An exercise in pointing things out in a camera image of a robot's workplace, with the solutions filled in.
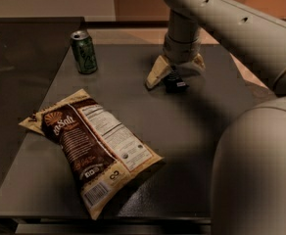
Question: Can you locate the dark blue rxbar wrapper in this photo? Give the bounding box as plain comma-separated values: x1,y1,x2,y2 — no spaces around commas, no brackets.
163,70,189,93

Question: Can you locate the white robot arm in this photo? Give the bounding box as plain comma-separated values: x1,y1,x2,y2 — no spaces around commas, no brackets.
164,0,286,235

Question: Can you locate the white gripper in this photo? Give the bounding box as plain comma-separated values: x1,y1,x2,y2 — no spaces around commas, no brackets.
145,34,206,89

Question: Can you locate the brown and cream chip bag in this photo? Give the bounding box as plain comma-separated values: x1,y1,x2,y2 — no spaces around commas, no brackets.
20,89,162,219

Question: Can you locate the green soda can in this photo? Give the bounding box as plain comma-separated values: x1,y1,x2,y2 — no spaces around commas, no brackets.
71,30,97,74

